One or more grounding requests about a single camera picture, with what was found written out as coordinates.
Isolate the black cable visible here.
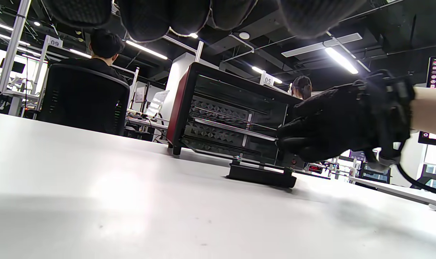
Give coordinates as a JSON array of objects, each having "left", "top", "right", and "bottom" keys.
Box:
[{"left": 396, "top": 164, "right": 436, "bottom": 197}]

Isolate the red toaster oven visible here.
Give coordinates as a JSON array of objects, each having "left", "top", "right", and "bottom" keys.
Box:
[{"left": 166, "top": 62, "right": 306, "bottom": 188}]

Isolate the white pillar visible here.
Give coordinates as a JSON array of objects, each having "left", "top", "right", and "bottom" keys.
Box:
[{"left": 160, "top": 41, "right": 218, "bottom": 123}]

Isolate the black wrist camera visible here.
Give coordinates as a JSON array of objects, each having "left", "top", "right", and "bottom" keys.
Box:
[{"left": 378, "top": 70, "right": 416, "bottom": 159}]

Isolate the ceiling light strip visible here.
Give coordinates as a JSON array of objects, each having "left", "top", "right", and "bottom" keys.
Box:
[
  {"left": 126, "top": 40, "right": 168, "bottom": 60},
  {"left": 325, "top": 47, "right": 359, "bottom": 75}
]

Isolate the aluminium post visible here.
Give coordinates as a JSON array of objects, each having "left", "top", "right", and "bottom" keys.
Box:
[{"left": 0, "top": 0, "right": 31, "bottom": 115}]

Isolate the black office chair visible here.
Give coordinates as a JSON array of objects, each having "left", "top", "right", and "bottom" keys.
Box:
[{"left": 36, "top": 64, "right": 131, "bottom": 136}]

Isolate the person's left hand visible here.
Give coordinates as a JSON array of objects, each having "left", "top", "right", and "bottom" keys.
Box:
[{"left": 42, "top": 0, "right": 366, "bottom": 43}]

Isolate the white desk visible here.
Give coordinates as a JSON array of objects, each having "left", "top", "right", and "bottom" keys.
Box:
[{"left": 349, "top": 176, "right": 436, "bottom": 214}]

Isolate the person's right hand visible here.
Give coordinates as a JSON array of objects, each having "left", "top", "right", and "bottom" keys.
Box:
[{"left": 276, "top": 80, "right": 384, "bottom": 163}]

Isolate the person's right forearm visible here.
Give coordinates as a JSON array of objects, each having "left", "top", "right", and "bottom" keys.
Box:
[{"left": 410, "top": 86, "right": 436, "bottom": 137}]

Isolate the metal baking tray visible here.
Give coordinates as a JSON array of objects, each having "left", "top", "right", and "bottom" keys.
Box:
[{"left": 193, "top": 117, "right": 278, "bottom": 141}]

